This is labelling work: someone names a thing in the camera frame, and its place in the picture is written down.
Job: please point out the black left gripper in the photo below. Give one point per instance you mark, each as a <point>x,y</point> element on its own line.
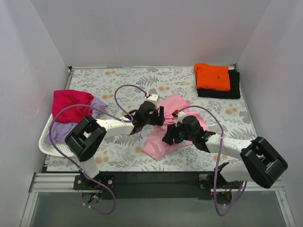
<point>160,114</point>

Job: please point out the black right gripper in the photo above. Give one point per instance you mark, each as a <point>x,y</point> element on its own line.
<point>171,135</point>

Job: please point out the pink t shirt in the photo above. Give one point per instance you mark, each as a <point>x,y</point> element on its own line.
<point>154,145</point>

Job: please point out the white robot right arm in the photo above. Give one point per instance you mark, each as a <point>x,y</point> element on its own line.
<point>259,161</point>

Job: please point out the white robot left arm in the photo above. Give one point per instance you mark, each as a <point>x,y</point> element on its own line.
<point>85,139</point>

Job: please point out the floral table cloth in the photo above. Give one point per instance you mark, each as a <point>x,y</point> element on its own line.
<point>123,90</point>

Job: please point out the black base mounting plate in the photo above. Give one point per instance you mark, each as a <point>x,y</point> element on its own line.
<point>158,185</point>

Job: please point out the orange folded t shirt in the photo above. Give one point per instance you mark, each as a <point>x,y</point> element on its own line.
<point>212,77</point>

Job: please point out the black folded t shirt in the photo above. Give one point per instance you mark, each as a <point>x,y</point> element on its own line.
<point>234,92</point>

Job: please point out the lavender t shirt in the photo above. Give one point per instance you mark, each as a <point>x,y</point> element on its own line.
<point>60,130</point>

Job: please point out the white plastic basket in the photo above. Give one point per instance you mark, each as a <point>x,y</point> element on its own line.
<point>47,148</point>

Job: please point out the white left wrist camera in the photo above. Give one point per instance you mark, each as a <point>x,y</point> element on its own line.
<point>153,98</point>

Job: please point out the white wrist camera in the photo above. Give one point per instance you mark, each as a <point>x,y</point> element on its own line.
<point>179,116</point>
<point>153,98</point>

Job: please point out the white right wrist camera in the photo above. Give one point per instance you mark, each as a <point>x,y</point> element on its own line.
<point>179,116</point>

